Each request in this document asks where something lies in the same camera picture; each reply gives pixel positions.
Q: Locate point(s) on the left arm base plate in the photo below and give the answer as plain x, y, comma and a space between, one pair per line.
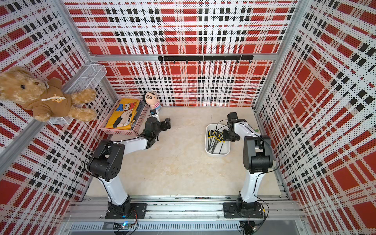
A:
128, 210

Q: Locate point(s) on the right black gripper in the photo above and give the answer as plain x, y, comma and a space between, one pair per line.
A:
227, 138

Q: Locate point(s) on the small green circuit board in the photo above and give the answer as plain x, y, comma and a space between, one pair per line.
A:
123, 226

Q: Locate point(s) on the aluminium front rail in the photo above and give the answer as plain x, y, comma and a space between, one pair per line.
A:
185, 208

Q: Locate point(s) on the pink perforated basket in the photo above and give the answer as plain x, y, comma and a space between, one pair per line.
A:
136, 127

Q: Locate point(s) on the white wire wall basket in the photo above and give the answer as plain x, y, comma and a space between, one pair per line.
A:
88, 77

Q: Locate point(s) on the white plastic storage box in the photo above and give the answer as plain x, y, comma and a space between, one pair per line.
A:
226, 147

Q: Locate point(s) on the yellow printed folded cloth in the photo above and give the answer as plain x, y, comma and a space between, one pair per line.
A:
124, 114

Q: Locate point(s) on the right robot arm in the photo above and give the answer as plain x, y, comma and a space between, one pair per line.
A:
257, 155

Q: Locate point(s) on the cartoon boy plush doll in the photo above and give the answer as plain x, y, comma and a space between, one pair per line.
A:
151, 98

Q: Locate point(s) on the brown teddy bear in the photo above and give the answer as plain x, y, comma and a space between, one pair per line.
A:
45, 98

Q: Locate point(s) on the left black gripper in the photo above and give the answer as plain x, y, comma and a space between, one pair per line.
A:
168, 122

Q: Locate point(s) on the black wall hook rail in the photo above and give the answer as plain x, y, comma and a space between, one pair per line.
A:
207, 58

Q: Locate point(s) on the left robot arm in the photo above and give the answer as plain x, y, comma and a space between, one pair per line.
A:
106, 161

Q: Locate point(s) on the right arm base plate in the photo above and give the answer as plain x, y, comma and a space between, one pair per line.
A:
243, 210

